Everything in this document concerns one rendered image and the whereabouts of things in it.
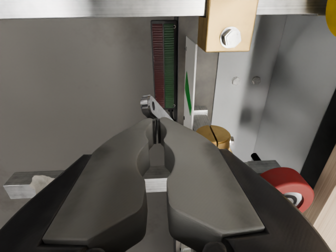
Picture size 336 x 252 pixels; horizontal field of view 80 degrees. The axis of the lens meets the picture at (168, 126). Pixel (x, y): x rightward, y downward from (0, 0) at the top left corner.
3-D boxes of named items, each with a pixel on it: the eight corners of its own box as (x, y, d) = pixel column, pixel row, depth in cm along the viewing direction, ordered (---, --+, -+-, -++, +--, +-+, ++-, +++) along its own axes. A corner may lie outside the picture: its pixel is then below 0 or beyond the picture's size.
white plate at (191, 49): (181, 152, 49) (186, 183, 40) (184, 35, 36) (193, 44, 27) (183, 152, 49) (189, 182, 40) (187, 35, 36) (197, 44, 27)
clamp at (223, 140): (189, 187, 38) (193, 209, 34) (193, 125, 31) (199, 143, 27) (218, 185, 38) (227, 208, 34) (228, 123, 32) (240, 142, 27)
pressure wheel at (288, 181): (230, 172, 40) (254, 226, 30) (236, 138, 36) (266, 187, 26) (269, 170, 40) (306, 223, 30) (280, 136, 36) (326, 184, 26)
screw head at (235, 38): (218, 48, 22) (221, 50, 21) (220, 26, 21) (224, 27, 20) (237, 47, 22) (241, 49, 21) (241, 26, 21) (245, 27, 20)
